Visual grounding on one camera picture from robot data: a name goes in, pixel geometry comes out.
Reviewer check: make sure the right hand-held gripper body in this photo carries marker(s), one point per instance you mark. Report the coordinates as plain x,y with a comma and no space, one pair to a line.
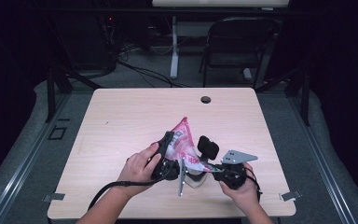
233,174

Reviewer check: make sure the dark round table grommet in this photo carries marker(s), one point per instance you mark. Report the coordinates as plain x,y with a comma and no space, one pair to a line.
205,100

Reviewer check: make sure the person's right hand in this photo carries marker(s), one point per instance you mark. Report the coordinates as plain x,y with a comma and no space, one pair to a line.
245,197

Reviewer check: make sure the red and white plastic bag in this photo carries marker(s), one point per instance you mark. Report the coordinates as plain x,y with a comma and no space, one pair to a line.
183,146

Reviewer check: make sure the grey metal table bracket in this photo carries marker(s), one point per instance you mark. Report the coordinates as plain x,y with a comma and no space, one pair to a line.
54,197
290,195

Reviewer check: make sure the black floor socket frame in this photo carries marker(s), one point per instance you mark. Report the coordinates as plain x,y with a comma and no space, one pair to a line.
50,133

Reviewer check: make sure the person's left hand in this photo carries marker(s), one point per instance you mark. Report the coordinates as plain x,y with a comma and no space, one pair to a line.
136,169

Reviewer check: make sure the aluminium floor rail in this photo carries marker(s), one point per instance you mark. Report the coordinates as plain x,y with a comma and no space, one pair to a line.
320,174
21,174

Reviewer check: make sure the white desk leg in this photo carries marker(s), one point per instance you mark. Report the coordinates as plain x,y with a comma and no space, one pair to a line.
174,46

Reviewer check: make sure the black folding chair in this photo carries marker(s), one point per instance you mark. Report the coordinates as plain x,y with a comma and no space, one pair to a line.
236,40

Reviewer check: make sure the black metal frame stand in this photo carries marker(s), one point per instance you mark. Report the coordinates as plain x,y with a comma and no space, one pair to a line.
51,93
305,96

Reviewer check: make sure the black frame crossbar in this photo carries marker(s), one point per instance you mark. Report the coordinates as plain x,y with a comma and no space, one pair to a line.
105,11

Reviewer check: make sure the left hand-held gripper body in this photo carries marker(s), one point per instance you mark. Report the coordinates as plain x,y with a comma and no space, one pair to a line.
167,169

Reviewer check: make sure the dark equipment with red light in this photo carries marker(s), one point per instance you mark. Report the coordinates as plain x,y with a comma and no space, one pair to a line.
93,40

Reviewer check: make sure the white desk top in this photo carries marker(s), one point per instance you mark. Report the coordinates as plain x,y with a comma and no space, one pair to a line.
220,3

